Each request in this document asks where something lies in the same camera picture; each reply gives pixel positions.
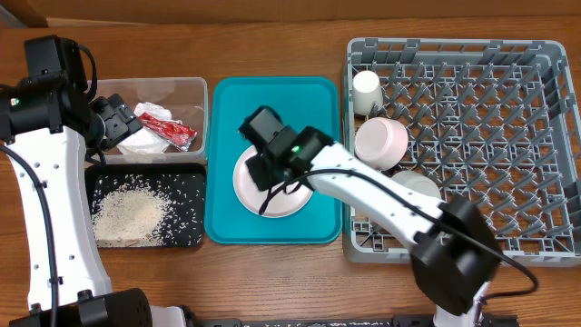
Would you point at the white tissue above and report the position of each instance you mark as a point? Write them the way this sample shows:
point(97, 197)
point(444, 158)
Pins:
point(146, 141)

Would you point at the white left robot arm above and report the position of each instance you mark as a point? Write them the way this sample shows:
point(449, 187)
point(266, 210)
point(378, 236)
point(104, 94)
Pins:
point(46, 125)

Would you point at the clear plastic waste bin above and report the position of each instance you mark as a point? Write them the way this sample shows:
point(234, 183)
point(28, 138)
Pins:
point(187, 100)

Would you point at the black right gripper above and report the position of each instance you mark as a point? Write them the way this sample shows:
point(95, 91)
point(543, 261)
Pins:
point(259, 183)

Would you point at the black plastic tray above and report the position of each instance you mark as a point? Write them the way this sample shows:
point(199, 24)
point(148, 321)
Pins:
point(195, 181)

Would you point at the teal serving tray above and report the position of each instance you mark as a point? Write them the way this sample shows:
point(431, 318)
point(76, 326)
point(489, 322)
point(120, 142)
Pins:
point(300, 102)

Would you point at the black mounting rail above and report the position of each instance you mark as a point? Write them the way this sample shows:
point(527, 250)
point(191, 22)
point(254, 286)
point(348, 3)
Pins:
point(422, 320)

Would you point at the grey dishwasher rack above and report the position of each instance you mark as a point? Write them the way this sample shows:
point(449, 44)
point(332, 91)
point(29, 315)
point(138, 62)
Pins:
point(495, 121)

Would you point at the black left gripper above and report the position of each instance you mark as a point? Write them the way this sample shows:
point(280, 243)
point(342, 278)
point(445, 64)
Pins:
point(120, 118)

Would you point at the pink shallow bowl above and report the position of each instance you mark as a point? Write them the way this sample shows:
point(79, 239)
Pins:
point(381, 143)

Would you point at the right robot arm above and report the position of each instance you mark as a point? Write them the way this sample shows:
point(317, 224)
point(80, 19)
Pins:
point(453, 253)

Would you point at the white cup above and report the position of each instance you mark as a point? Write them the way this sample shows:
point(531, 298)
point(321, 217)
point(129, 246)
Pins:
point(367, 92)

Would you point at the pink plate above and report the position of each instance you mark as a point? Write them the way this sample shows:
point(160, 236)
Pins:
point(281, 205)

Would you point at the white rice pile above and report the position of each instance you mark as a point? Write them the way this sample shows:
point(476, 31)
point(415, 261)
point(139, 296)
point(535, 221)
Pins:
point(129, 215)

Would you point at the red snack wrapper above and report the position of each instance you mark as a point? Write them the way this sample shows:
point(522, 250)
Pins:
point(179, 135)

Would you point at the grey bowl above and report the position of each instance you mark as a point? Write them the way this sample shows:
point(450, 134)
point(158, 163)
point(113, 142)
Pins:
point(417, 183)

